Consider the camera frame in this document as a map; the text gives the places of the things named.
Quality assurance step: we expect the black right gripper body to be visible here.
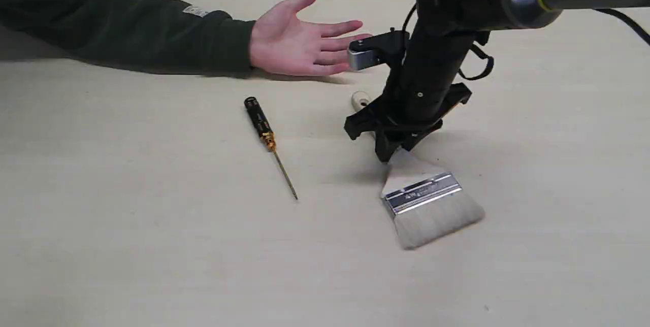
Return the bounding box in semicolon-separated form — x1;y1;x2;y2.
344;82;473;150

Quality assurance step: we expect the wide wooden paint brush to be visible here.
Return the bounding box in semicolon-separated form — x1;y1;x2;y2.
351;91;485;251

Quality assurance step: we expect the black and gold screwdriver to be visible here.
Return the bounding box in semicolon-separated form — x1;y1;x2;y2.
244;96;299;201

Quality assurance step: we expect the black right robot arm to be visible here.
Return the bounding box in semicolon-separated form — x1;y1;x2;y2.
344;0;648;163

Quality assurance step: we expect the person's bare open hand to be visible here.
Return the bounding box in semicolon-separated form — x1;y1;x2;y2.
248;0;371;77

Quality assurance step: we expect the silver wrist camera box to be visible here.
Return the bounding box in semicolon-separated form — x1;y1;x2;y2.
347;28;409;72

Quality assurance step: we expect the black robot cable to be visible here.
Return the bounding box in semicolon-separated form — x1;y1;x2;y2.
593;8;650;46

